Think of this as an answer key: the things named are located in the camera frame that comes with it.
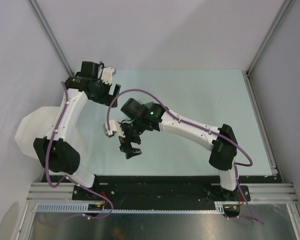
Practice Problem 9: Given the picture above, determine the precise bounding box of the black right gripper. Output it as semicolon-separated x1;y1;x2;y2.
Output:
116;117;146;159

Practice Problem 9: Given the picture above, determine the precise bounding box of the grey slotted cable duct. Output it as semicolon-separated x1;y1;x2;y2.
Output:
34;201;227;215

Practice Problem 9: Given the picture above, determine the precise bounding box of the white plastic bin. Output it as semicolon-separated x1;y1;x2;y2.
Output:
14;105;83;171

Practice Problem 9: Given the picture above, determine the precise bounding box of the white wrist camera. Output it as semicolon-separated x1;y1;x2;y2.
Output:
103;120;125;138
99;66;117;85

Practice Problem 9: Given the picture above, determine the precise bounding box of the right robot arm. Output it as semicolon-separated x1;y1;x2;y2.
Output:
119;98;239;201

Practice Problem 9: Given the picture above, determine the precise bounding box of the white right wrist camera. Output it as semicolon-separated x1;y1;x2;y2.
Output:
103;120;125;138

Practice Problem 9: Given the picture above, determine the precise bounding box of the green hand brush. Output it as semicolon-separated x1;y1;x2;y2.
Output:
143;101;154;109

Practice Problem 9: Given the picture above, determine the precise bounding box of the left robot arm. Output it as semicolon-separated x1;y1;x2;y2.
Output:
33;61;121;200

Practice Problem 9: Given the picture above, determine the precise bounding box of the aluminium frame rail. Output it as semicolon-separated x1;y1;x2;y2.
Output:
245;183;299;205

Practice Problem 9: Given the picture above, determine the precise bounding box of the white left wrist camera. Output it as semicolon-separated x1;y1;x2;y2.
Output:
99;66;117;85

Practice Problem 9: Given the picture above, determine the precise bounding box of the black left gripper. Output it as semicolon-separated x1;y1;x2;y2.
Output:
89;78;120;108

